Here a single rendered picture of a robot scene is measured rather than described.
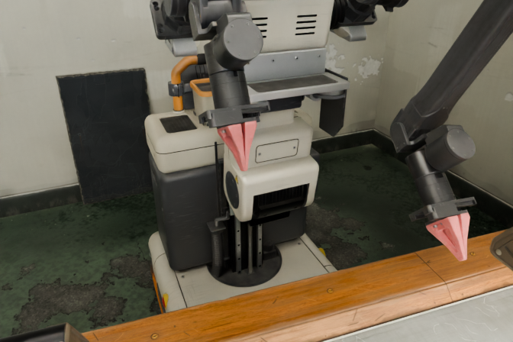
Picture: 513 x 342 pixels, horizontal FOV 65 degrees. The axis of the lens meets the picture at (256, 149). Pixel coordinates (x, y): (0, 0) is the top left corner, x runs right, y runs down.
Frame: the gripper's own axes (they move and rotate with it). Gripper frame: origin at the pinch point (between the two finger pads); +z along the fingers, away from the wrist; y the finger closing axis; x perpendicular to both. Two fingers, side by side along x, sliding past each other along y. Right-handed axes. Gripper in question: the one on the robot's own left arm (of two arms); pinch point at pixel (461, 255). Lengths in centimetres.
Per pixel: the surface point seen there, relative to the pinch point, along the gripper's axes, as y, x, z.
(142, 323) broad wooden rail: -54, 10, -1
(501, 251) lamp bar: -21.2, -30.7, 1.2
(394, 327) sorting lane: -14.6, 4.1, 8.3
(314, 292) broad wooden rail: -25.2, 8.0, 0.2
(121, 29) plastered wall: -53, 110, -148
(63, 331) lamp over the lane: -57, -37, 0
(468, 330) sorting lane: -3.3, 1.2, 11.4
